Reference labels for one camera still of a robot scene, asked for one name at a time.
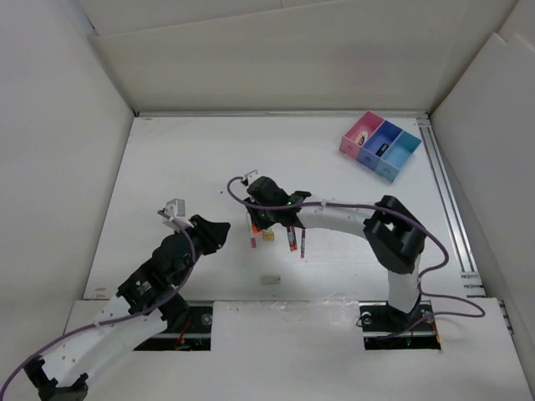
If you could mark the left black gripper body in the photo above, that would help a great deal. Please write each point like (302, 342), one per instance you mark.
(183, 271)

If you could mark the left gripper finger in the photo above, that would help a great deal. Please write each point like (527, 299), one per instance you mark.
(204, 248)
(212, 233)

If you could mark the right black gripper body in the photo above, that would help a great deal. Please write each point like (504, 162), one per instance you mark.
(263, 217)

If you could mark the pink white acrylic marker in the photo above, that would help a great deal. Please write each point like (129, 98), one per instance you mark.
(251, 231)

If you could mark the red pen refill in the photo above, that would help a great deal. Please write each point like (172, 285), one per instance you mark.
(294, 240)

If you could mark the pink pen refill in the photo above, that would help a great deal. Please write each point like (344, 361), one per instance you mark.
(303, 243)

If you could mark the pink black highlighter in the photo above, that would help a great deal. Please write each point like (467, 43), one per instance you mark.
(383, 148)

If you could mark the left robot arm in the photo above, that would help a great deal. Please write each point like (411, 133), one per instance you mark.
(148, 302)

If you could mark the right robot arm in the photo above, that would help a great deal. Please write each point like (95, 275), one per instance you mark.
(385, 225)

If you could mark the yellow eraser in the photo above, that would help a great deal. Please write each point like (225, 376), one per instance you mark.
(268, 236)

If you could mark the white eraser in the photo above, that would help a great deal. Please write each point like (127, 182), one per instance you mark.
(268, 280)

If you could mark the pink container box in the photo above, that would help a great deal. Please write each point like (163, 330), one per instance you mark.
(353, 141)

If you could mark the light blue container box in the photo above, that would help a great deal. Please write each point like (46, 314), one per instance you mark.
(394, 159)

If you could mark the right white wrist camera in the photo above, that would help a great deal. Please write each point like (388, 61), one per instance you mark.
(250, 177)

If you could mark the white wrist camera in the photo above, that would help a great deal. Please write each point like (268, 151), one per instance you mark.
(174, 213)
(250, 177)

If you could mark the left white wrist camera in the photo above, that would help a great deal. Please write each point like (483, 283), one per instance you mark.
(174, 213)

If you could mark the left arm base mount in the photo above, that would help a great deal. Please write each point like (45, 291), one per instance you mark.
(192, 335)

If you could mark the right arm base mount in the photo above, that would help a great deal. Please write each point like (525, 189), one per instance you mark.
(385, 328)

